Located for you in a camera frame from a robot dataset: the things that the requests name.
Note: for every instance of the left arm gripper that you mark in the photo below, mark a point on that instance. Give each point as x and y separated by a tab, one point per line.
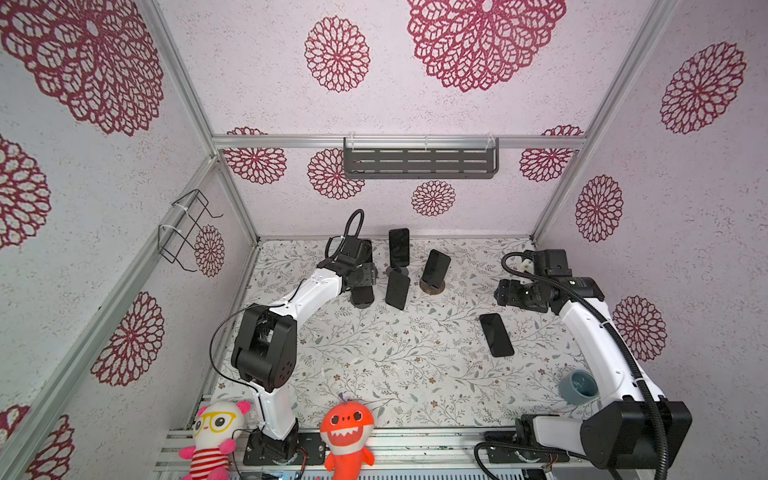
369	273

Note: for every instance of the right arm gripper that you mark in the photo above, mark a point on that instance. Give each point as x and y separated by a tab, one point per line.
506	294

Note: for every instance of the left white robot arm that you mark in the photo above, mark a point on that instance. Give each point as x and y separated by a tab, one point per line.
265	349

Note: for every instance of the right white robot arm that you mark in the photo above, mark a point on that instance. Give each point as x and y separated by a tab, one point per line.
637	427

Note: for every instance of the grey round rear phone stand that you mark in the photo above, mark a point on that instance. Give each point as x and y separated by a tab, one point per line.
398	274

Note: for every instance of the teal ceramic cup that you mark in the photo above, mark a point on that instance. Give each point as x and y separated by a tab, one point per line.
578	387

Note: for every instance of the red shark plush toy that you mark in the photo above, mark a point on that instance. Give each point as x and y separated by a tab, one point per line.
345	430

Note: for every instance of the pink white plush toy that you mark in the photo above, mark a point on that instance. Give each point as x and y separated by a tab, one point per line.
215	431

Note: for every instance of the grey wall shelf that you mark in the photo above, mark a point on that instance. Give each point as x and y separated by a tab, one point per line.
425	163

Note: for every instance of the black wire wall rack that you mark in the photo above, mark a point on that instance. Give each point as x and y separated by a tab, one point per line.
193	246

